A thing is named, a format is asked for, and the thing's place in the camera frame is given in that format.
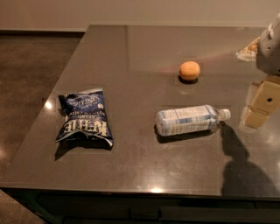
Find orange fruit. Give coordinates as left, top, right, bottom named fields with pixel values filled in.
left=179, top=61, right=200, bottom=81

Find clear blue-label plastic bottle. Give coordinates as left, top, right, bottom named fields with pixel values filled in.
left=156, top=105, right=231, bottom=137

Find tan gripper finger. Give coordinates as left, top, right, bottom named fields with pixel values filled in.
left=239, top=82, right=269, bottom=130
left=251, top=76, right=280, bottom=115

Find blue Kettle chips bag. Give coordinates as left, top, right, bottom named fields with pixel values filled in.
left=55, top=88, right=114, bottom=148

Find clear snack packet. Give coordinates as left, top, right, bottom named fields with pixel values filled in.
left=236, top=37, right=260, bottom=62

